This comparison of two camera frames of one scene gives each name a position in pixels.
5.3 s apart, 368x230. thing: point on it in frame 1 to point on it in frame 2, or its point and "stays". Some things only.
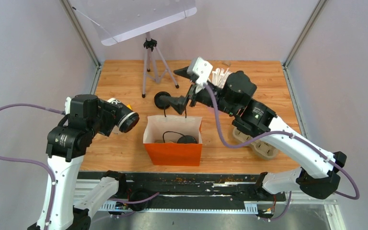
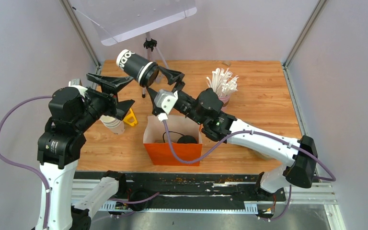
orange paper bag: [173, 154] stays
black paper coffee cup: [126, 119] to [142, 70]
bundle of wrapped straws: [219, 77] stays
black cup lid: [187, 139] stays
